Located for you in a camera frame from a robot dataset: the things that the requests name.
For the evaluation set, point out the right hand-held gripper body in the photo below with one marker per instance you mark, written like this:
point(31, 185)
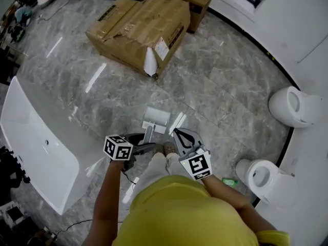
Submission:
point(196, 164)

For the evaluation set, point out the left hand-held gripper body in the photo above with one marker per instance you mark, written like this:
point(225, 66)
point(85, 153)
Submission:
point(117, 147)

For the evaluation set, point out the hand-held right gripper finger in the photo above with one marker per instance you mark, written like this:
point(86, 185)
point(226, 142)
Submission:
point(178, 142)
point(193, 138)

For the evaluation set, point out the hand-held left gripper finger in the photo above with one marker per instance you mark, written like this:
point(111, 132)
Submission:
point(146, 148)
point(135, 138)

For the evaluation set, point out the white grey dustpan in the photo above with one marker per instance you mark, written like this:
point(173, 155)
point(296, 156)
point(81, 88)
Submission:
point(156, 117)

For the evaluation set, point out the person's left forearm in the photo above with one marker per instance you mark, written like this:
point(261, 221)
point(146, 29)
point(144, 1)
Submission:
point(107, 196)

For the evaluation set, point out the person's right forearm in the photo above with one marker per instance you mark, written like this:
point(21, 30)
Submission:
point(230, 199)

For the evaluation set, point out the grey marble floor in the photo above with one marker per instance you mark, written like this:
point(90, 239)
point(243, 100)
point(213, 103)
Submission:
point(210, 68)

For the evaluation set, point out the person's right grey shoe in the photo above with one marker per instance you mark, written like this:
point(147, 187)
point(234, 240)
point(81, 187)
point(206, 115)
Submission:
point(169, 148)

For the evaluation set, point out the person's grey shoe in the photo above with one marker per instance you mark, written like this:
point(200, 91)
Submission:
point(169, 148)
point(159, 149)

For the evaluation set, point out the person's left grey shoe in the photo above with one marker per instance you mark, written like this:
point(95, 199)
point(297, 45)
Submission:
point(159, 149)

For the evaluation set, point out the person's light grey trousers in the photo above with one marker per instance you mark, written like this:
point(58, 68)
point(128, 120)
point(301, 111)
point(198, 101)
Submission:
point(156, 170)

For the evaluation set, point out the green packet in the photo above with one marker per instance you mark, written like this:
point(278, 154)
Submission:
point(228, 181)

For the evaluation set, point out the person's yellow shirt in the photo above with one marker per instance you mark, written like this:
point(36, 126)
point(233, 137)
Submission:
point(189, 214)

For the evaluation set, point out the white toilet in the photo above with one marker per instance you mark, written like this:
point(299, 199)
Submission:
point(292, 106)
point(266, 181)

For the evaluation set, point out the white foam sheet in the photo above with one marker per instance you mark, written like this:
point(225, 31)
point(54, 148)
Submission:
point(150, 61)

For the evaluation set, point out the white bathtub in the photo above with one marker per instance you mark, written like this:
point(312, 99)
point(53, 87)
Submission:
point(38, 142)

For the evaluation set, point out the black equipment stand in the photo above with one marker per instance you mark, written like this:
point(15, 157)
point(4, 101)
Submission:
point(11, 168)

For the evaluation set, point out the large torn cardboard box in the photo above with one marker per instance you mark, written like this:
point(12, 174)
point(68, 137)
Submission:
point(138, 27)

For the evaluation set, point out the black white box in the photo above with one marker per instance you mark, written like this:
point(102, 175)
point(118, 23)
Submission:
point(12, 213)

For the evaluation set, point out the white raised platform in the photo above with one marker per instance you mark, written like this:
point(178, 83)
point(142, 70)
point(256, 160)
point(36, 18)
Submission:
point(294, 35)

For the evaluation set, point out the black green device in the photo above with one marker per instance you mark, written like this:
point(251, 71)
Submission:
point(16, 33)

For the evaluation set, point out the teal cushion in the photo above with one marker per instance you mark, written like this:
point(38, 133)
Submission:
point(23, 13)

